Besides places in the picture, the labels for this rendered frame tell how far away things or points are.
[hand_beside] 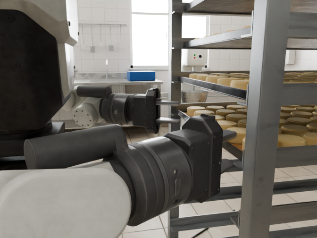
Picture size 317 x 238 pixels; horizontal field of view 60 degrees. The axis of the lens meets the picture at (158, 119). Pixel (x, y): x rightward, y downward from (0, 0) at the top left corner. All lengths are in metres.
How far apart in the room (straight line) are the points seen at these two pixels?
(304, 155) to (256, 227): 0.12
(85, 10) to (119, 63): 0.97
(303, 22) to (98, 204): 0.33
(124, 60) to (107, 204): 4.54
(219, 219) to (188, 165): 0.66
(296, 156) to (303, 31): 0.17
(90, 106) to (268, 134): 0.53
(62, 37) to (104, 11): 4.35
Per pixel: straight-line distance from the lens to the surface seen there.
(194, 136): 0.35
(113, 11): 4.80
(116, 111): 0.75
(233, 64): 5.30
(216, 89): 0.51
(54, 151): 0.27
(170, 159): 0.30
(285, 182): 1.02
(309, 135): 0.53
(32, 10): 0.42
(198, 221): 0.94
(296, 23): 0.41
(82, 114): 0.78
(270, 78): 0.36
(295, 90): 0.42
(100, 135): 0.29
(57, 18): 0.43
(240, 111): 0.72
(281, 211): 0.47
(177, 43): 0.77
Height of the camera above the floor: 1.19
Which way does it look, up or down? 12 degrees down
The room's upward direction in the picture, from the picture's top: straight up
